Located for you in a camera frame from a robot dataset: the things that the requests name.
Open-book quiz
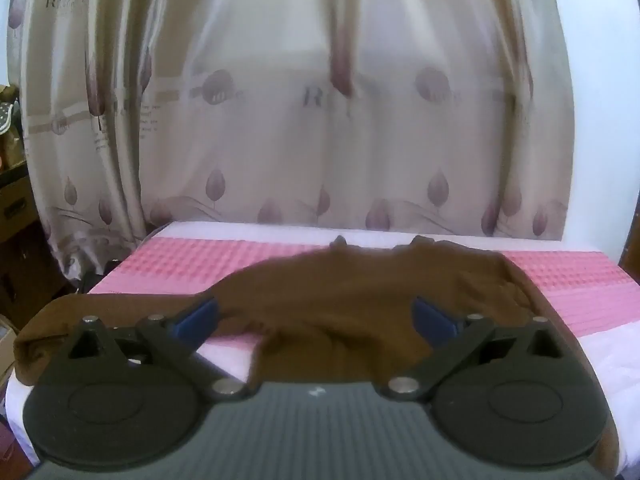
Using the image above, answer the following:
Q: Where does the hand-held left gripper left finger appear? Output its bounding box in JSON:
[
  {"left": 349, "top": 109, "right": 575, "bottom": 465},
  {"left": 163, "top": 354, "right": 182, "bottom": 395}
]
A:
[{"left": 65, "top": 296, "right": 251, "bottom": 404}]

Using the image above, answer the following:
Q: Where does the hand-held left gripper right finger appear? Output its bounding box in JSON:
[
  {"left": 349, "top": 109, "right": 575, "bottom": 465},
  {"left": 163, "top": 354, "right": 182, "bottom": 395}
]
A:
[{"left": 382, "top": 296, "right": 568, "bottom": 403}]

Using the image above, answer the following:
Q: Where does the brown shirt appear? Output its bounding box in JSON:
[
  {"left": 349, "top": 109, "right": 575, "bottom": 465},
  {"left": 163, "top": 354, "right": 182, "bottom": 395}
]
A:
[{"left": 12, "top": 235, "right": 621, "bottom": 480}]

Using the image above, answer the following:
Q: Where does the pink and white blanket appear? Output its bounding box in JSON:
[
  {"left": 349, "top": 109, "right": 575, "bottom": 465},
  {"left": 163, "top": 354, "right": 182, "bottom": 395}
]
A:
[{"left": 5, "top": 220, "right": 640, "bottom": 463}]

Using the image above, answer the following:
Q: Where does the beige leaf print curtain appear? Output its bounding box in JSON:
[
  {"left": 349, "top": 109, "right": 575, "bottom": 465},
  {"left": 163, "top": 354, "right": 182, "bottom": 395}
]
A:
[{"left": 5, "top": 0, "right": 581, "bottom": 281}]

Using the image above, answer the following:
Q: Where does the cardboard box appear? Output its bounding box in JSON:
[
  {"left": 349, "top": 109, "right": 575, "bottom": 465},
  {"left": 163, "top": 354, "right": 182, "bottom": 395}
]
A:
[{"left": 0, "top": 172, "right": 40, "bottom": 243}]

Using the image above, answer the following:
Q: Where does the fabric bag with white trim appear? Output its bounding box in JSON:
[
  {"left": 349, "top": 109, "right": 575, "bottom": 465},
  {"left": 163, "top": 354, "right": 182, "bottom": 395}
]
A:
[{"left": 0, "top": 101, "right": 22, "bottom": 136}]

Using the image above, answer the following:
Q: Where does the dark wooden frame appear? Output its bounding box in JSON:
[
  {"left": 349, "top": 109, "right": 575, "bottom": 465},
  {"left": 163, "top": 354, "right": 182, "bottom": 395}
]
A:
[{"left": 617, "top": 125, "right": 640, "bottom": 281}]

